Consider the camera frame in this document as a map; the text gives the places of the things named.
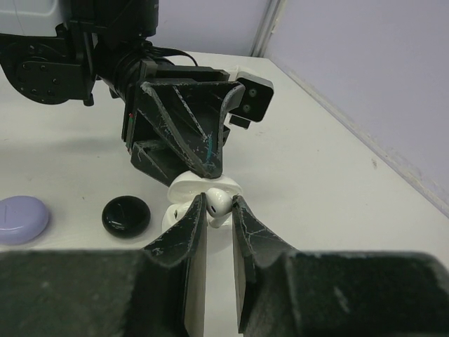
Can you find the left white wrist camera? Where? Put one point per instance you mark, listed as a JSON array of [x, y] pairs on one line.
[[255, 101]]

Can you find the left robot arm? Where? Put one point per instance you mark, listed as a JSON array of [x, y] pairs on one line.
[[55, 52]]

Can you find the white earbud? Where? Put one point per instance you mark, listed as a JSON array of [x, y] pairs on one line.
[[219, 206]]

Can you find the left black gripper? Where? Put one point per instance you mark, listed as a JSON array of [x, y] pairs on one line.
[[189, 117]]

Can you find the left aluminium frame post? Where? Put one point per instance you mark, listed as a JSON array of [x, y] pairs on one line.
[[272, 13]]

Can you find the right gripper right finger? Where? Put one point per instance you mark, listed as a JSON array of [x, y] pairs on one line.
[[282, 291]]

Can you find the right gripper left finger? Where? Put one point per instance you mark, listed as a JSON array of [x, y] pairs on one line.
[[155, 291]]

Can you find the purple earbud charging case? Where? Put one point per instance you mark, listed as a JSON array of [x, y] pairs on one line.
[[23, 218]]

